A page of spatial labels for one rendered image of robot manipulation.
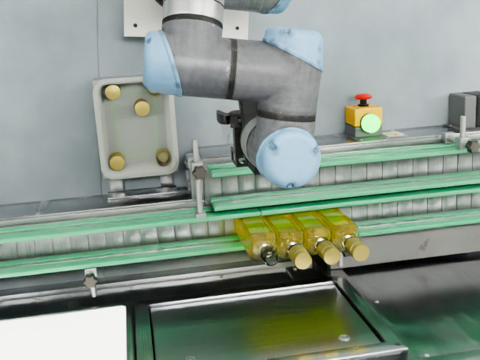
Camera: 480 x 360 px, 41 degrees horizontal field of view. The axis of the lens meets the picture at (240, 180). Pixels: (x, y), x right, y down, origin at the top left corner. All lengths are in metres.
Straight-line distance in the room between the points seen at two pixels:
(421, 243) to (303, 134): 0.91
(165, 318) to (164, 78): 0.67
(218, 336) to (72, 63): 0.70
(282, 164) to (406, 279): 0.84
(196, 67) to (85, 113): 0.79
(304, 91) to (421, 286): 0.83
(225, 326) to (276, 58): 0.65
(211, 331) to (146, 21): 0.67
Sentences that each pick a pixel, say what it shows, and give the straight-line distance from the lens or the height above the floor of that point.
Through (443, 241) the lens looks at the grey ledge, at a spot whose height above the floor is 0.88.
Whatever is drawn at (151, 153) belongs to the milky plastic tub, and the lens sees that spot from 1.53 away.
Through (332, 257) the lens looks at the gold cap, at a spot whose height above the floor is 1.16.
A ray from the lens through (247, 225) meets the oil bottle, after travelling 1.34.
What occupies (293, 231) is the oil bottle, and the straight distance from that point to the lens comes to 1.30.
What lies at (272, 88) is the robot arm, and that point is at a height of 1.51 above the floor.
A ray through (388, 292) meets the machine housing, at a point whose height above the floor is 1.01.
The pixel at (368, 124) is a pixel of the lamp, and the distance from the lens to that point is 1.54.
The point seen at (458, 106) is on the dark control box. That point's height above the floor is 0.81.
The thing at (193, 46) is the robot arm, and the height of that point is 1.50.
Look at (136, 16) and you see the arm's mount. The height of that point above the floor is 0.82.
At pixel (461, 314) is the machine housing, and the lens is 1.41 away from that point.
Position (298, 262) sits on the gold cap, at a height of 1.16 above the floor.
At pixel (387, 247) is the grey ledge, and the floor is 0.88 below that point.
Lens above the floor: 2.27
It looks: 73 degrees down
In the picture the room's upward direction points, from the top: 143 degrees clockwise
